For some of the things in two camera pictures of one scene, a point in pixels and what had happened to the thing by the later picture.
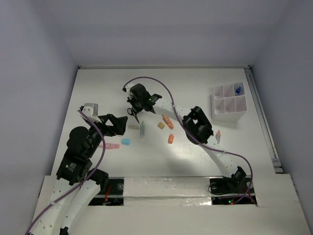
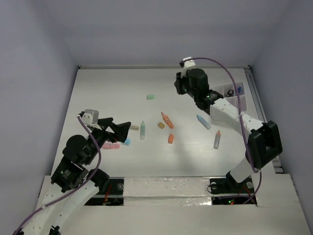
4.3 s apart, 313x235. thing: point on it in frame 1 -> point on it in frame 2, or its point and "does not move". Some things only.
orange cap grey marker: [218, 136] does not move
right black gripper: [132, 99] -> [178, 83]
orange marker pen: [168, 122] does not move
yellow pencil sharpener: [161, 125] does not move
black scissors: [133, 111] -> [229, 95]
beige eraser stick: [134, 127] does not move
